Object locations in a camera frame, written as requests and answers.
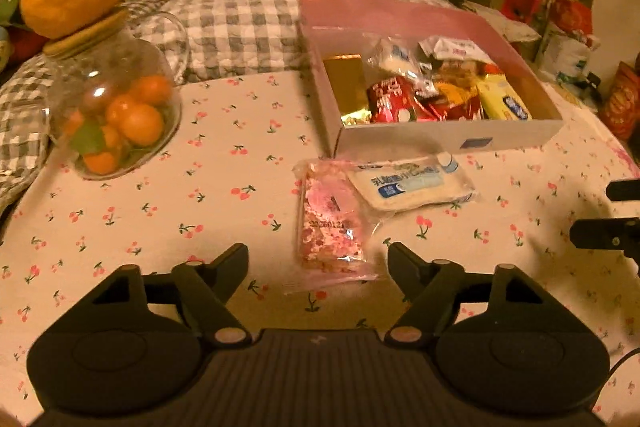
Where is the tall clear white cake packet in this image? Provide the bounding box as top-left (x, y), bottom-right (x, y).
top-left (346, 153), bottom-right (476, 212)

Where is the white sachet with print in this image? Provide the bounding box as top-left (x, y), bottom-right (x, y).
top-left (419, 36), bottom-right (494, 64)

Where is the pink clear candy packet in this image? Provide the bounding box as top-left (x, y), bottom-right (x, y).
top-left (284, 158), bottom-right (394, 294)

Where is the grey checkered blanket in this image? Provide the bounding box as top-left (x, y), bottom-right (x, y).
top-left (0, 0), bottom-right (452, 212)

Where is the orange white snack packet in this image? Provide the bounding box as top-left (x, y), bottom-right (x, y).
top-left (430, 76), bottom-right (484, 120)

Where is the red small plush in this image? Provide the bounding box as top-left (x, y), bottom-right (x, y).
top-left (6, 26), bottom-right (48, 64)

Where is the cherry print table cloth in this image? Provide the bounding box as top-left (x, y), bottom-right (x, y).
top-left (1, 72), bottom-right (639, 426)

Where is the red gift bag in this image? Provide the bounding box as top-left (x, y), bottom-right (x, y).
top-left (549, 0), bottom-right (592, 35)

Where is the white printed sack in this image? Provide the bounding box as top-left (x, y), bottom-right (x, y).
top-left (535, 22), bottom-right (597, 84)

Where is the gold bar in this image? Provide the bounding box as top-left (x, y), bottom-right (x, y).
top-left (323, 54), bottom-right (371, 127)

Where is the pink silver shallow box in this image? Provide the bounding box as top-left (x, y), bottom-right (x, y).
top-left (299, 0), bottom-right (563, 161)

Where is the yellow snack packet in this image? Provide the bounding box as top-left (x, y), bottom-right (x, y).
top-left (476, 74), bottom-right (532, 121)

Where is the dark red candy packet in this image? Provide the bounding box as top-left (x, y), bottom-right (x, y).
top-left (367, 76), bottom-right (436, 124)

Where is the small clear white cake packet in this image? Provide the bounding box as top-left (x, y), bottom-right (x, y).
top-left (366, 37), bottom-right (432, 86)

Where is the glass jar with kumquats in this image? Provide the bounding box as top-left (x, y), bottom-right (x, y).
top-left (43, 9), bottom-right (190, 180)

